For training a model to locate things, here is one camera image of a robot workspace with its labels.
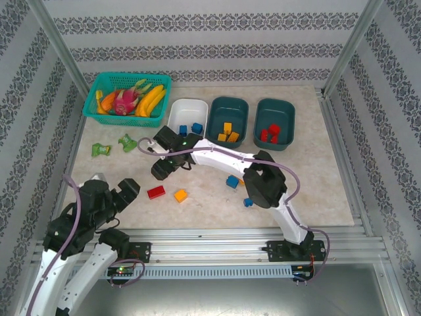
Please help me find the red long lego brick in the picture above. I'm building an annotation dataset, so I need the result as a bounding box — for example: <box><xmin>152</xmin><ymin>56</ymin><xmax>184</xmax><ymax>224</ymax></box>
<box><xmin>147</xmin><ymin>185</ymin><xmax>166</xmax><ymax>200</ymax></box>
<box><xmin>267</xmin><ymin>124</ymin><xmax>282</xmax><ymax>145</ymax></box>

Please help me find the white plastic bin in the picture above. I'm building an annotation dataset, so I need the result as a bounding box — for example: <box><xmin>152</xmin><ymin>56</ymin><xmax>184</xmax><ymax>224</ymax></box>
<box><xmin>166</xmin><ymin>98</ymin><xmax>209</xmax><ymax>141</ymax></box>

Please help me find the green candy wrapper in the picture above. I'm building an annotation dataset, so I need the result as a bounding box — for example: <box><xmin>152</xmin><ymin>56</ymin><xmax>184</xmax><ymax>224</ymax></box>
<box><xmin>91</xmin><ymin>143</ymin><xmax>112</xmax><ymax>157</ymax></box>
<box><xmin>118</xmin><ymin>134</ymin><xmax>137</xmax><ymax>153</ymax></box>

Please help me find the pink toy dragon fruit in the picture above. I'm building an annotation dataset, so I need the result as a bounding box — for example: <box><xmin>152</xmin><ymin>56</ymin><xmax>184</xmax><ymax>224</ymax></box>
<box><xmin>111</xmin><ymin>78</ymin><xmax>153</xmax><ymax>116</ymax></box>

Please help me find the dark teal plastic bin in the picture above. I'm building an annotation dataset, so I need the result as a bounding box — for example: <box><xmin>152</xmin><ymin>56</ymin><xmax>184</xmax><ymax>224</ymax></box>
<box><xmin>253</xmin><ymin>97</ymin><xmax>297</xmax><ymax>152</ymax></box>
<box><xmin>209</xmin><ymin>95</ymin><xmax>250</xmax><ymax>148</ymax></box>

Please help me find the orange toy fruit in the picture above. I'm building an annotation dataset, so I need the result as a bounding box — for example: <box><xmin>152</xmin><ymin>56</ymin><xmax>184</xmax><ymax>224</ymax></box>
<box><xmin>100</xmin><ymin>91</ymin><xmax>118</xmax><ymax>113</ymax></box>

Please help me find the small green circuit board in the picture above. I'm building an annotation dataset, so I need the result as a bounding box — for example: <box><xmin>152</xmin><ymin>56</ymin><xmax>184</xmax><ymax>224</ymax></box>
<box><xmin>107</xmin><ymin>267</ymin><xmax>135</xmax><ymax>277</ymax></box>
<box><xmin>293</xmin><ymin>266</ymin><xmax>315</xmax><ymax>279</ymax></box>

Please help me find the teal plastic mesh basket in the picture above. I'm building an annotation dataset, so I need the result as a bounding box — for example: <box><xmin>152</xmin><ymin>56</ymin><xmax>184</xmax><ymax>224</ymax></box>
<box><xmin>82</xmin><ymin>72</ymin><xmax>173</xmax><ymax>128</ymax></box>

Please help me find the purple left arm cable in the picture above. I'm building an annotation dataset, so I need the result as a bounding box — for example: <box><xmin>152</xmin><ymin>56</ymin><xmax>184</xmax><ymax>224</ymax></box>
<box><xmin>24</xmin><ymin>174</ymin><xmax>145</xmax><ymax>316</ymax></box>

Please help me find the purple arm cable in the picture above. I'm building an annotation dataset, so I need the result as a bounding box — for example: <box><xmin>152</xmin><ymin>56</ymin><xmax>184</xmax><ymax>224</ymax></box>
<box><xmin>24</xmin><ymin>174</ymin><xmax>145</xmax><ymax>316</ymax></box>
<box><xmin>137</xmin><ymin>137</ymin><xmax>331</xmax><ymax>284</ymax></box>

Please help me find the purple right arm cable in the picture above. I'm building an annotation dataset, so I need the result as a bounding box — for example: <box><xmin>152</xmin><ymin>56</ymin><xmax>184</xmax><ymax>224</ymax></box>
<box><xmin>137</xmin><ymin>137</ymin><xmax>331</xmax><ymax>284</ymax></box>

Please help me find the aluminium side rail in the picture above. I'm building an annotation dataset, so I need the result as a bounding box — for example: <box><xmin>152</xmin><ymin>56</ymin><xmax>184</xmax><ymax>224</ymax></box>
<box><xmin>317</xmin><ymin>86</ymin><xmax>376</xmax><ymax>238</ymax></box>
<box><xmin>45</xmin><ymin>98</ymin><xmax>88</xmax><ymax>241</ymax></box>

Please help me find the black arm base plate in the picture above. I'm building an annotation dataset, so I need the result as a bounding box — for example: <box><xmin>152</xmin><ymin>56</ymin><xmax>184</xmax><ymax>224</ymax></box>
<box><xmin>266</xmin><ymin>240</ymin><xmax>327</xmax><ymax>263</ymax></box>
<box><xmin>91</xmin><ymin>242</ymin><xmax>153</xmax><ymax>264</ymax></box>

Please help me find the aluminium cross rail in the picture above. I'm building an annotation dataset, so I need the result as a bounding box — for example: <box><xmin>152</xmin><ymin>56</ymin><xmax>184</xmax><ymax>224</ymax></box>
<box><xmin>31</xmin><ymin>228</ymin><xmax>392</xmax><ymax>265</ymax></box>

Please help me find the grey slotted cable duct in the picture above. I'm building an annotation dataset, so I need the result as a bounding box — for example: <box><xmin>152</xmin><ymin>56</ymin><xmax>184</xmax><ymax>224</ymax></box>
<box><xmin>44</xmin><ymin>265</ymin><xmax>293</xmax><ymax>280</ymax></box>

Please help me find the aluminium frame post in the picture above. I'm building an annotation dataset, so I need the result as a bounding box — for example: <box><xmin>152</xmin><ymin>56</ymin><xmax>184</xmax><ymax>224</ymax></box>
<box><xmin>25</xmin><ymin>0</ymin><xmax>99</xmax><ymax>95</ymax></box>
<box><xmin>320</xmin><ymin>0</ymin><xmax>386</xmax><ymax>96</ymax></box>

